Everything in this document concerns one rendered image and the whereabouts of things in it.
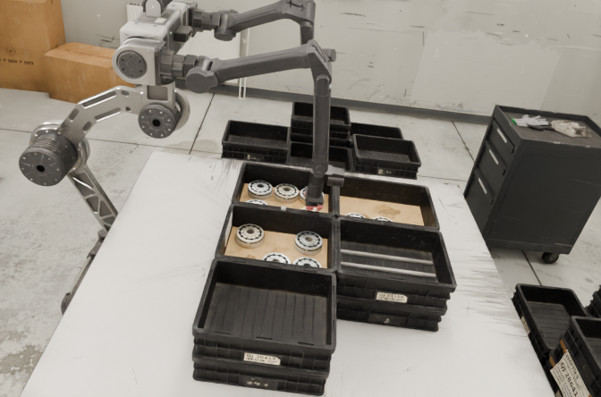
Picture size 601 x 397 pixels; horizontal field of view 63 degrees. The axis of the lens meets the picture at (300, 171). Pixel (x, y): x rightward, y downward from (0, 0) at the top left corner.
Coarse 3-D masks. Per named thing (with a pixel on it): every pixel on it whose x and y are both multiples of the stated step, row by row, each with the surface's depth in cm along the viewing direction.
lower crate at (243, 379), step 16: (208, 368) 143; (224, 368) 142; (240, 368) 140; (256, 368) 140; (272, 368) 139; (288, 368) 139; (240, 384) 145; (256, 384) 145; (272, 384) 144; (288, 384) 145; (304, 384) 144; (320, 384) 143
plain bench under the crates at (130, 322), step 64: (192, 192) 224; (448, 192) 251; (128, 256) 186; (192, 256) 190; (64, 320) 158; (128, 320) 161; (192, 320) 164; (448, 320) 178; (512, 320) 182; (64, 384) 140; (128, 384) 142; (192, 384) 145; (384, 384) 152; (448, 384) 155; (512, 384) 158
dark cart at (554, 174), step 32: (512, 128) 280; (480, 160) 324; (512, 160) 277; (544, 160) 276; (576, 160) 276; (480, 192) 319; (512, 192) 288; (544, 192) 288; (576, 192) 288; (480, 224) 313; (512, 224) 301; (544, 224) 301; (576, 224) 300; (544, 256) 320
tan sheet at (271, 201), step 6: (246, 186) 211; (246, 192) 207; (246, 198) 203; (252, 198) 204; (270, 198) 206; (324, 198) 210; (270, 204) 202; (276, 204) 203; (282, 204) 203; (288, 204) 204; (294, 204) 204; (300, 204) 205; (324, 204) 207; (324, 210) 203
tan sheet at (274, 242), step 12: (264, 240) 183; (276, 240) 184; (288, 240) 185; (324, 240) 187; (228, 252) 175; (240, 252) 176; (252, 252) 177; (264, 252) 177; (276, 252) 178; (288, 252) 179; (324, 252) 181; (324, 264) 176
